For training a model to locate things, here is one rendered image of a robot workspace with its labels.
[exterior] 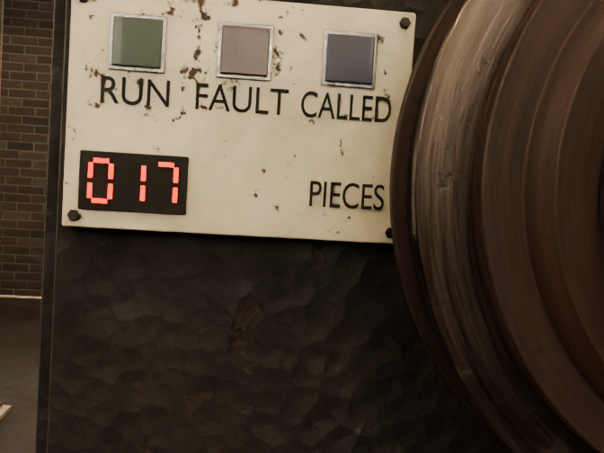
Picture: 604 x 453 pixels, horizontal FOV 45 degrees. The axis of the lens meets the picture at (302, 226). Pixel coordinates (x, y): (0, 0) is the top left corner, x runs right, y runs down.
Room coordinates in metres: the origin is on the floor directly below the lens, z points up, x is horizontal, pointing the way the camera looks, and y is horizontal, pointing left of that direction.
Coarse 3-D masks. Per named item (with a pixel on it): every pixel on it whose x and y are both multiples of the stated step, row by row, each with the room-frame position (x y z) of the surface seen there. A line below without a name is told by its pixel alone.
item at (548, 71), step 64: (576, 0) 0.43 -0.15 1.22; (512, 64) 0.43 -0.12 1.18; (576, 64) 0.41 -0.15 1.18; (512, 128) 0.43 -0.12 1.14; (576, 128) 0.41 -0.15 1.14; (512, 192) 0.43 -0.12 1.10; (576, 192) 0.41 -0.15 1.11; (512, 256) 0.43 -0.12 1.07; (576, 256) 0.41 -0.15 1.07; (512, 320) 0.43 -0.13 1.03; (576, 320) 0.41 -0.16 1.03; (576, 384) 0.43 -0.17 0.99
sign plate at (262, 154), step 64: (128, 0) 0.55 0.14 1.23; (192, 0) 0.56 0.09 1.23; (256, 0) 0.56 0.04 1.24; (192, 64) 0.56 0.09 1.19; (320, 64) 0.57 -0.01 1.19; (384, 64) 0.57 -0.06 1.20; (128, 128) 0.55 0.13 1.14; (192, 128) 0.56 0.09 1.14; (256, 128) 0.56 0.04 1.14; (320, 128) 0.57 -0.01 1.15; (384, 128) 0.57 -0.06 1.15; (64, 192) 0.55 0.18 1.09; (128, 192) 0.55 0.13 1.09; (192, 192) 0.56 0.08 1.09; (256, 192) 0.56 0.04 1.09; (320, 192) 0.57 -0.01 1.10; (384, 192) 0.57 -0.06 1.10
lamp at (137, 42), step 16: (112, 32) 0.55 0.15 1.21; (128, 32) 0.55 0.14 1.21; (144, 32) 0.55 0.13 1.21; (160, 32) 0.55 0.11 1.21; (112, 48) 0.55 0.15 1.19; (128, 48) 0.55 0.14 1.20; (144, 48) 0.55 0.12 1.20; (160, 48) 0.55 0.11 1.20; (112, 64) 0.55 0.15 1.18; (128, 64) 0.55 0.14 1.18; (144, 64) 0.55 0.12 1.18; (160, 64) 0.55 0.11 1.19
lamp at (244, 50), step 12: (228, 36) 0.55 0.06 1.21; (240, 36) 0.56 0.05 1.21; (252, 36) 0.56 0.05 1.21; (264, 36) 0.56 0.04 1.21; (228, 48) 0.55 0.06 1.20; (240, 48) 0.56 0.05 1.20; (252, 48) 0.56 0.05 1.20; (264, 48) 0.56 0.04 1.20; (228, 60) 0.55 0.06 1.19; (240, 60) 0.56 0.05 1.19; (252, 60) 0.56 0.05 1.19; (264, 60) 0.56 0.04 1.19; (228, 72) 0.55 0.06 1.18; (240, 72) 0.56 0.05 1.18; (252, 72) 0.56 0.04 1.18; (264, 72) 0.56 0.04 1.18
